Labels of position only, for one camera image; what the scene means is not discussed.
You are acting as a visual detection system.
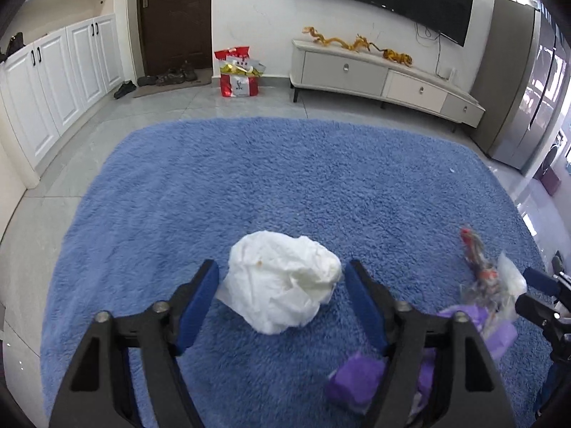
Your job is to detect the clear white plastic bag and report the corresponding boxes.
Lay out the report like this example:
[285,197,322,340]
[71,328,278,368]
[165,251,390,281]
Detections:
[494,251,527,322]

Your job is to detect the clear red plastic wrapper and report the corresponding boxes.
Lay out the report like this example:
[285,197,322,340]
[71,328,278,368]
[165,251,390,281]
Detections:
[460,227,503,317]

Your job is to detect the purple wrapper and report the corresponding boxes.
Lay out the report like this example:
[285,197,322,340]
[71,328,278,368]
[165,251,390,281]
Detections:
[324,304,518,425]

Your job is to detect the white tissue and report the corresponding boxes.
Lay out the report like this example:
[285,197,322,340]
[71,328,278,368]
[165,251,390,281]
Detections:
[216,231,343,335]

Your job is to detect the blue shaggy rug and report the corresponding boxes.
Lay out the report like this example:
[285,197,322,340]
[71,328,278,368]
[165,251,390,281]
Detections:
[41,118,544,427]

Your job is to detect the grey refrigerator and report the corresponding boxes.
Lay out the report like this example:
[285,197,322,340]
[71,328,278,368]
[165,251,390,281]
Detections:
[470,0,570,172]

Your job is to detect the black shoe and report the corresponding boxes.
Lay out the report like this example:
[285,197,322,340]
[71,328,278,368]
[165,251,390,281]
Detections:
[113,80,137,100]

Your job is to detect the golden dragon ornament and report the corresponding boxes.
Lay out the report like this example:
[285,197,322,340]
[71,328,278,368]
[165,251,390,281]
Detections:
[302,26,413,67]

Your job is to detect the shoes on door mat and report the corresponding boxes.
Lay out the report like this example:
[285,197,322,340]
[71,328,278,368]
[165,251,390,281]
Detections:
[136,61,197,87]

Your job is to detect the white shoe cabinet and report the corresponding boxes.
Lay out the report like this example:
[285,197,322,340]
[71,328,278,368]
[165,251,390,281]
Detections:
[1,14,124,188]

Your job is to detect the white grey TV cabinet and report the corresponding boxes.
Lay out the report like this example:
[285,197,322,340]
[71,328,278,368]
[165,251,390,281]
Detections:
[289,40,485,128]

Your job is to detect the brown door mat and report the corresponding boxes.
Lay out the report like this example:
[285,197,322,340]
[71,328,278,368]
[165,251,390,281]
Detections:
[133,68,213,98]

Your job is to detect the red white gift bag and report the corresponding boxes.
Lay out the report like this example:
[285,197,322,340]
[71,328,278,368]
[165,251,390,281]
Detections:
[214,46,265,98]

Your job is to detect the dark brown entrance door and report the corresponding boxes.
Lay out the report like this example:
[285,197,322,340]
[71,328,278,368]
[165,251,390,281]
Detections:
[138,0,212,75]

